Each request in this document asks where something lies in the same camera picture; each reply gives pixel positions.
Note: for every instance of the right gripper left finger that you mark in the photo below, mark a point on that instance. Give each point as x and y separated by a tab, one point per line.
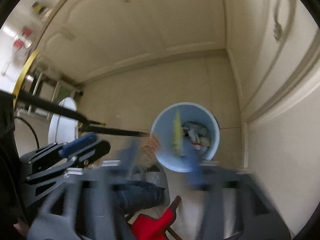
84	205

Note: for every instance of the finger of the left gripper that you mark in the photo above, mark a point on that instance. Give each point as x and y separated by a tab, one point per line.
85	154
77	145

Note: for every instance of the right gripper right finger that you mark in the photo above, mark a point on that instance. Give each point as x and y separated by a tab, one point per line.
235	207

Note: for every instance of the brown food chunk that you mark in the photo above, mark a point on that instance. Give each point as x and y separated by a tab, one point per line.
148	149

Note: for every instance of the yellow gold snack bag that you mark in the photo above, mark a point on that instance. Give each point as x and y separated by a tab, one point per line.
178	135

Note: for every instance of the blue trash bin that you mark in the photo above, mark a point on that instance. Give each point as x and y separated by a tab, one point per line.
200	128

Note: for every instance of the person's left hand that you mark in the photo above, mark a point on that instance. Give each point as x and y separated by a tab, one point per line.
22	228

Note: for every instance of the person's jeans leg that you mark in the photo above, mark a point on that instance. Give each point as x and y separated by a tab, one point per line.
147	188

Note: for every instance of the red slipper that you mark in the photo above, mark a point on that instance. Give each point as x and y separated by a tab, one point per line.
146	227

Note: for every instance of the grey metal shelf rack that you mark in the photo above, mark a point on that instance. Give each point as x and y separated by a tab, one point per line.
42	81

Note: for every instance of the dark bottle yellow label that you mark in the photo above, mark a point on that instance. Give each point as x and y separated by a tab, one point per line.
39	8

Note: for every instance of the cream base cabinets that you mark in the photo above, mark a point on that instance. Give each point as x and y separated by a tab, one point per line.
254	64

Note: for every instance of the wire utensil rack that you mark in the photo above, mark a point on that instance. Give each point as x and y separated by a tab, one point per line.
22	41

